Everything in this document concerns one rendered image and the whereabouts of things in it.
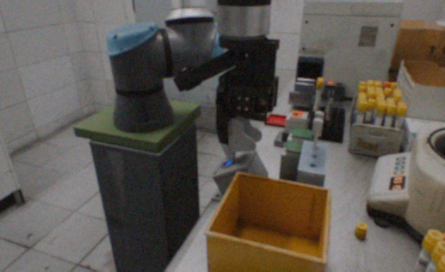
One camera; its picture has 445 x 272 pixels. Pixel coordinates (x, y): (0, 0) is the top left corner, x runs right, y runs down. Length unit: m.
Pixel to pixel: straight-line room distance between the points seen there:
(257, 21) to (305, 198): 0.25
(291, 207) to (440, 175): 0.21
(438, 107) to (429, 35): 0.67
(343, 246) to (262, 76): 0.28
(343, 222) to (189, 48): 0.48
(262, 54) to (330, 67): 0.65
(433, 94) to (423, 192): 0.34
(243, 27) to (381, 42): 0.69
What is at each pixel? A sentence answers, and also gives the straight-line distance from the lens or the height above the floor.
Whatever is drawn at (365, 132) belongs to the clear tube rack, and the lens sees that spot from 0.76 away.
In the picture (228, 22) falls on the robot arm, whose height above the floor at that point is 1.18.
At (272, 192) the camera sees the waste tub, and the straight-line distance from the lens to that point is 0.47.
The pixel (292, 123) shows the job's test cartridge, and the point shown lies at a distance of 0.74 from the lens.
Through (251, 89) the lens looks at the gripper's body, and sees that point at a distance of 0.46.
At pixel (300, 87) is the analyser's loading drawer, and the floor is 0.93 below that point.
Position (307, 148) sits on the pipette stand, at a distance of 0.55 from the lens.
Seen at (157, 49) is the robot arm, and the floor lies 1.09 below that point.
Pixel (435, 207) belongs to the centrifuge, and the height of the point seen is 0.95.
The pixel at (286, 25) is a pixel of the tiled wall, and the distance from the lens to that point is 2.44.
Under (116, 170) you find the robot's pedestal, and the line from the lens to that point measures 0.84.
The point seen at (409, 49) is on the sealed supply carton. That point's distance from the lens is 1.48.
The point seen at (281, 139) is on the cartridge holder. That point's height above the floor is 0.89.
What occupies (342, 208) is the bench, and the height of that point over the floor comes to 0.88.
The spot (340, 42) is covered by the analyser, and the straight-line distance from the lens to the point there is 1.08.
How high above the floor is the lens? 1.23
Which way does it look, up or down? 26 degrees down
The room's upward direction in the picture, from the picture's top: straight up
